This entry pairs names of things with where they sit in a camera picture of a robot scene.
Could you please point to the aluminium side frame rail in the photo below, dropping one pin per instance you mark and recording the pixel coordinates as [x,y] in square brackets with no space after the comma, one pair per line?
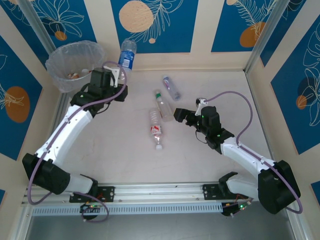
[262,120]

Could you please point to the clear bottle red label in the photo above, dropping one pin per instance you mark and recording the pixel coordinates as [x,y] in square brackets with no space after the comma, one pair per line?
[155,130]

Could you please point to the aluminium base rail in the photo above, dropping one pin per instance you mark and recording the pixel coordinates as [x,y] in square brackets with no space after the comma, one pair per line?
[160,191]

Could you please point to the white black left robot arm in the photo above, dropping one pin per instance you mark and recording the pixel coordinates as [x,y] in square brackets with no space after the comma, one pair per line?
[60,135]

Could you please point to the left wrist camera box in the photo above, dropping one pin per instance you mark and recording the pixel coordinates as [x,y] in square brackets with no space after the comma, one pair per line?
[113,71]

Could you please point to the clear bottle green cap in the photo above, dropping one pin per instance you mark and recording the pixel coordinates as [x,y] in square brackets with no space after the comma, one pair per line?
[163,107]

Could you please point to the aluminium corner post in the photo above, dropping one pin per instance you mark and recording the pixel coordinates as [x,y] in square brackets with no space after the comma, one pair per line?
[262,40]
[40,27]

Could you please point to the clear bottle blue label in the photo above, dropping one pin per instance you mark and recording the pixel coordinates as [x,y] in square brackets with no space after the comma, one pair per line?
[127,58]

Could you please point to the grey metal base plate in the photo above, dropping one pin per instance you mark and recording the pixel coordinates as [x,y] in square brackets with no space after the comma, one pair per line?
[160,227]

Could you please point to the small clear bottle purple label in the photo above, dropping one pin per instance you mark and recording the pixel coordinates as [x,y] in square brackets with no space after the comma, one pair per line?
[170,86]

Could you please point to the bin with clear plastic liner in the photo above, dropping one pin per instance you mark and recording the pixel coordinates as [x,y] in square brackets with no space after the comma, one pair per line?
[75,57]

